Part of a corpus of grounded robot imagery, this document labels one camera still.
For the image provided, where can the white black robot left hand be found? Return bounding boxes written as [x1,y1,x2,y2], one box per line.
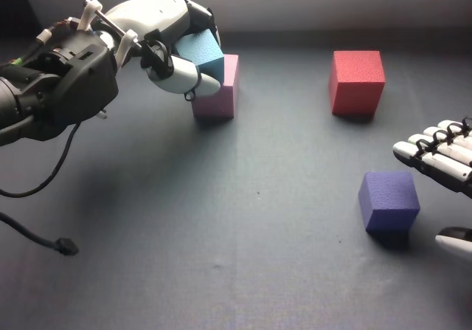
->
[105,0,223,103]

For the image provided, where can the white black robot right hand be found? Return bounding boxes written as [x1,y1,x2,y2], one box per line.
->
[392,115,472,256]

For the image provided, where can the small blue foam cube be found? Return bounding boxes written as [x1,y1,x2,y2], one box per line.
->
[173,29,226,86]

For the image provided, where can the small purple foam cube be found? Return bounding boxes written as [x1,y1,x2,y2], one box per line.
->
[358,171,421,235]

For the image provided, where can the pink foam cube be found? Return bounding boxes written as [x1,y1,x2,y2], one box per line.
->
[191,54,240,120]

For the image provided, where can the red cube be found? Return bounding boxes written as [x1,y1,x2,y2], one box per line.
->
[328,50,386,116]

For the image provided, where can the grey table cloth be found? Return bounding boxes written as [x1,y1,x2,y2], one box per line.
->
[0,30,472,330]

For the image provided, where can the thin black cable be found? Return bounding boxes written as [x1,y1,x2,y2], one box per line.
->
[0,120,83,199]

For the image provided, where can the black cable with plug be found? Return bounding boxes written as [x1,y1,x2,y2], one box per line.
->
[0,211,80,256]

